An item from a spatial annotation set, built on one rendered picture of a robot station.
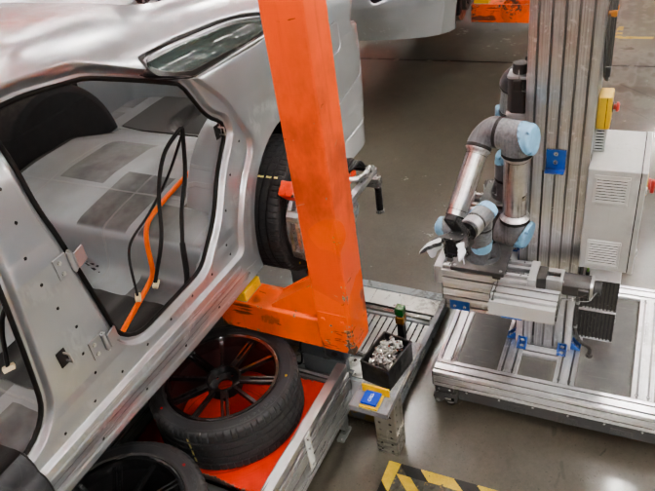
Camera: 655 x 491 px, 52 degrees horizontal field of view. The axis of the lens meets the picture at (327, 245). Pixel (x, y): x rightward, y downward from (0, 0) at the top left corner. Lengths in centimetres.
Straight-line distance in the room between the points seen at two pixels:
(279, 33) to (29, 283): 107
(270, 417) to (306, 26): 153
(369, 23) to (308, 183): 313
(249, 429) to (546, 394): 130
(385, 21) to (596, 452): 348
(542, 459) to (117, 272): 209
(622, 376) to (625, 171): 103
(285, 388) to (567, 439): 130
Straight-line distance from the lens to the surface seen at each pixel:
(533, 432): 333
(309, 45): 220
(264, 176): 309
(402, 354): 285
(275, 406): 283
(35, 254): 215
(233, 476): 295
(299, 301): 289
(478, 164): 256
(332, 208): 246
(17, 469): 234
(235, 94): 279
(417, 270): 418
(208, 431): 282
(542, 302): 283
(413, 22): 546
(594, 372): 332
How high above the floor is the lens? 259
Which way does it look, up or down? 35 degrees down
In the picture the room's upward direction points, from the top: 9 degrees counter-clockwise
